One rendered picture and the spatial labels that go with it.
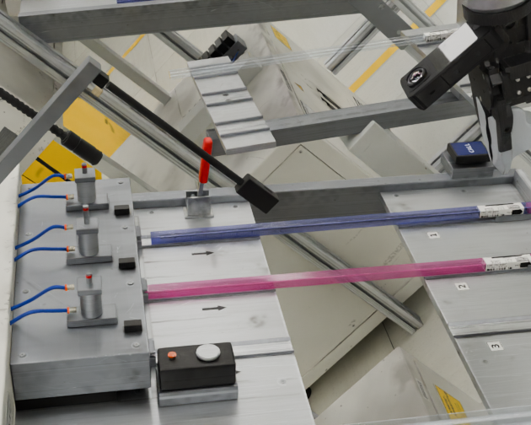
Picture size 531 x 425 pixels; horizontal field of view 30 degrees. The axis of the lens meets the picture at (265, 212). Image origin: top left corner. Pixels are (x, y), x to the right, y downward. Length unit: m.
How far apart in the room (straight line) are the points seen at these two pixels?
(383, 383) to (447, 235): 0.34
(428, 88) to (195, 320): 0.36
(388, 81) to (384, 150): 1.70
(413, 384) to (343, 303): 0.99
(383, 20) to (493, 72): 1.01
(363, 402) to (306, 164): 0.80
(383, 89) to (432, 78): 2.21
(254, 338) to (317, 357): 1.47
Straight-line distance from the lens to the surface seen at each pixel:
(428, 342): 2.50
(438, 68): 1.08
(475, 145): 1.43
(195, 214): 1.31
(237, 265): 1.22
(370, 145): 1.59
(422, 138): 2.97
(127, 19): 2.04
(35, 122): 1.00
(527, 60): 1.09
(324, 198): 1.36
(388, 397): 1.54
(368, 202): 1.38
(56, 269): 1.12
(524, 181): 1.41
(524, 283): 1.24
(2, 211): 1.20
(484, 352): 1.13
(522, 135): 1.14
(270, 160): 2.22
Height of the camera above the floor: 1.61
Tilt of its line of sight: 28 degrees down
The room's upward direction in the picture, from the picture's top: 54 degrees counter-clockwise
